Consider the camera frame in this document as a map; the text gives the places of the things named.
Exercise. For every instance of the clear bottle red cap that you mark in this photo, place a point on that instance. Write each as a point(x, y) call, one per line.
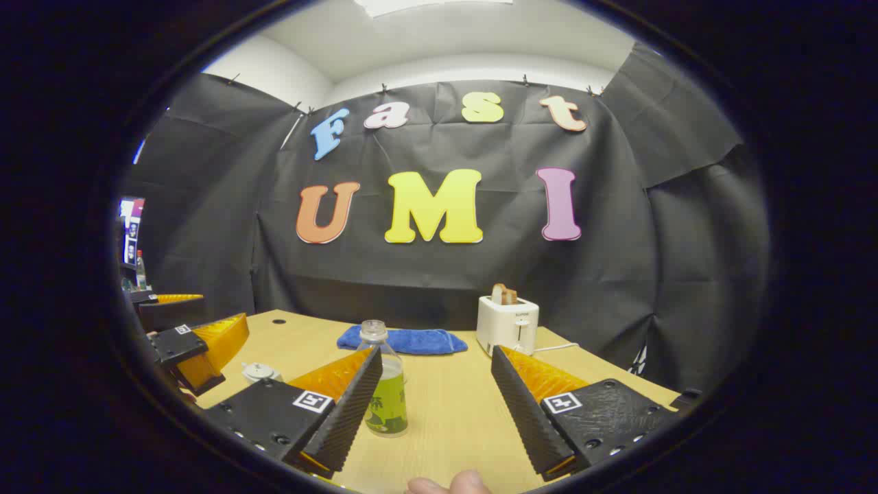
point(140, 273)

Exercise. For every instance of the black backdrop cloth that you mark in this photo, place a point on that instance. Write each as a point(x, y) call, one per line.
point(617, 240)

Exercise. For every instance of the ceiling light panel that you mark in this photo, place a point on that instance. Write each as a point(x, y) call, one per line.
point(432, 5)

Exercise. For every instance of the green label water bottle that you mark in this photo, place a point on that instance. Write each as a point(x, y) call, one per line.
point(388, 398)

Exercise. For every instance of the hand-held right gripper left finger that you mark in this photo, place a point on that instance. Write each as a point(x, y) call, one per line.
point(353, 405)

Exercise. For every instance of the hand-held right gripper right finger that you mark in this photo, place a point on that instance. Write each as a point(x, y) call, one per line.
point(525, 412)

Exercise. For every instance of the blue towel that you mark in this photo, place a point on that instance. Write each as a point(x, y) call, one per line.
point(411, 340)

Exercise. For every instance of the light bread slice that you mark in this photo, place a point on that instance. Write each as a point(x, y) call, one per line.
point(498, 295)

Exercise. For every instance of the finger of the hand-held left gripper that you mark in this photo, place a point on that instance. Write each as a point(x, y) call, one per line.
point(171, 315)
point(175, 344)

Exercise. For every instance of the computer monitor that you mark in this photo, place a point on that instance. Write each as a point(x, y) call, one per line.
point(132, 230)

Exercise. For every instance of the white toaster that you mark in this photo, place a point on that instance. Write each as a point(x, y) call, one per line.
point(504, 326)

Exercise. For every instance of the brown bread slice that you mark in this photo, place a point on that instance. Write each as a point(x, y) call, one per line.
point(511, 297)

